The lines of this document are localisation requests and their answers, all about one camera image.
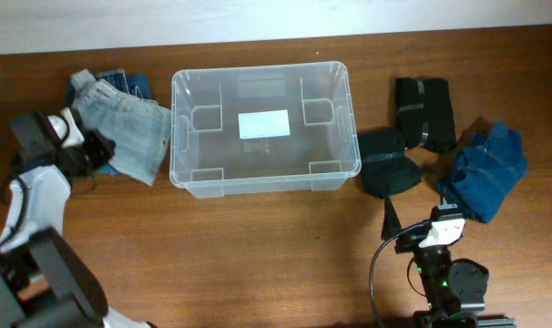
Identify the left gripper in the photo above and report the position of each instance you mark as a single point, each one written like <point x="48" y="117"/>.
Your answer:
<point x="92" y="148"/>

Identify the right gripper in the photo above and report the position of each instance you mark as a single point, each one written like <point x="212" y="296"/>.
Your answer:
<point x="411" y="239"/>

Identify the light blue jeans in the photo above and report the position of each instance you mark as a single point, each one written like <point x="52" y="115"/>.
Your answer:
<point x="139" y="127"/>

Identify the dark blue jeans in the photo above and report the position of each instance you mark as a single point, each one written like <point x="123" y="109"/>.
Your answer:
<point x="136" y="84"/>

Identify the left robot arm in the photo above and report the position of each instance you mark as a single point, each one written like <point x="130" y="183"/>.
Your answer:
<point x="43" y="283"/>

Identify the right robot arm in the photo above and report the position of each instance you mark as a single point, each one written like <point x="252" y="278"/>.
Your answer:
<point x="454" y="289"/>

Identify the black folded garment, lower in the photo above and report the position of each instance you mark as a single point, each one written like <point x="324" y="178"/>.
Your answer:
<point x="386" y="170"/>

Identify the black folded garment, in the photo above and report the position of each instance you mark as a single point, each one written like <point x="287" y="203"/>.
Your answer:
<point x="386" y="170"/>
<point x="424" y="114"/>

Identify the blue folded shirt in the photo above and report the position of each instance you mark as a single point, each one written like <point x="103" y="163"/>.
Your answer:
<point x="484" y="172"/>

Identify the black folded garment, upper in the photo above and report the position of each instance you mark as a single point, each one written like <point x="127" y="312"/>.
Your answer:
<point x="424" y="114"/>

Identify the clear plastic storage bin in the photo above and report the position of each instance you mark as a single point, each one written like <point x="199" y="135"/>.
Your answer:
<point x="207" y="157"/>

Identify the white label in bin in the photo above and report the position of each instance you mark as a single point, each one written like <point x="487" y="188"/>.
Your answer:
<point x="266" y="124"/>

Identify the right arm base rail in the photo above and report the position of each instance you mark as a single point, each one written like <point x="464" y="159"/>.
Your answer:
<point x="485" y="321"/>

